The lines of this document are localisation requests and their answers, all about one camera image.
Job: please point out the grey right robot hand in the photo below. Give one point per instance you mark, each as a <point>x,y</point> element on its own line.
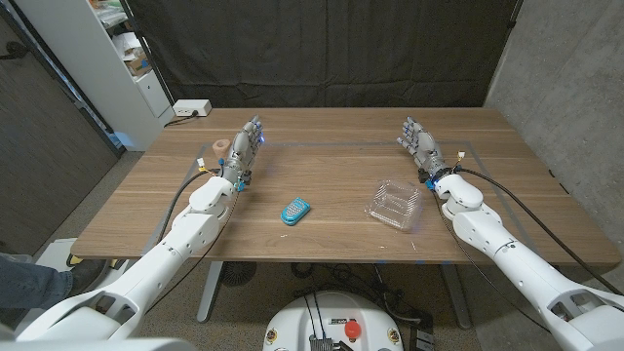
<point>425,148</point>

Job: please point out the cardboard box with blue tape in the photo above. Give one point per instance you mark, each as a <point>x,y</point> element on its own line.
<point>137,63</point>

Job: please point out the black curtain backdrop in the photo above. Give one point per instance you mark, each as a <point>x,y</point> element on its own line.
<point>322,49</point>

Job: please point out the black shoe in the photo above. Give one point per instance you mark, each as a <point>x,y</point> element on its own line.
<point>88,275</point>

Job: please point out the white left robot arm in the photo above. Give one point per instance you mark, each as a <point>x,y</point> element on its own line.
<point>185,234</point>

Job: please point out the red emergency stop button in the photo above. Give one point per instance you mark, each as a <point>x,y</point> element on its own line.
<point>352,329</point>

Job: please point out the black box on floor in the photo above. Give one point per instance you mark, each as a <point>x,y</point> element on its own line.
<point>422,336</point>

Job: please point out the clear plastic clamshell container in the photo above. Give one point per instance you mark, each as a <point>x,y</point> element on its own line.
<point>394,205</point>

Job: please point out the person's leg in jeans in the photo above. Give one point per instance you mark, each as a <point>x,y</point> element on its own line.
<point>29,285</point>

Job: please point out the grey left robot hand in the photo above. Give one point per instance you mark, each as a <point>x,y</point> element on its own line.
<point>241,151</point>

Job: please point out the black round fan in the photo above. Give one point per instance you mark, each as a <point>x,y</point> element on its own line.
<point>238,273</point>

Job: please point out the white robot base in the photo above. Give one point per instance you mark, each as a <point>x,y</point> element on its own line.
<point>292,322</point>

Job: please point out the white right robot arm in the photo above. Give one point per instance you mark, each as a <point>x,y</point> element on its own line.
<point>512,263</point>

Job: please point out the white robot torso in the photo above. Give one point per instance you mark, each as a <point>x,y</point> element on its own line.
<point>97,345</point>

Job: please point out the white power strip box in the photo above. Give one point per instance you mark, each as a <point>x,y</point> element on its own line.
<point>191,107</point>

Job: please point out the grey table leg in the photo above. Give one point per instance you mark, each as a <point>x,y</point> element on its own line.
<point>457,297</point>
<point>209,292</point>

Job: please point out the teal toy phone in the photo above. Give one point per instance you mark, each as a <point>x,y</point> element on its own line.
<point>295,211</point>

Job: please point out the white shelf cabinet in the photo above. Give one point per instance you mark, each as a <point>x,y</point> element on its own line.
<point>92,63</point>

